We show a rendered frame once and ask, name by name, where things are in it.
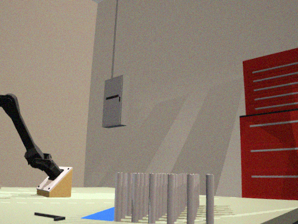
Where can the dark grey l-shaped hook tool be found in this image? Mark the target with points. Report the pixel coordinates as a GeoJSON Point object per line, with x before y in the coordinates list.
{"type": "Point", "coordinates": [55, 217]}

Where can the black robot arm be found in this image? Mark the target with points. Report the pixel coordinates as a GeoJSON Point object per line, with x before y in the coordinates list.
{"type": "Point", "coordinates": [34, 156]}

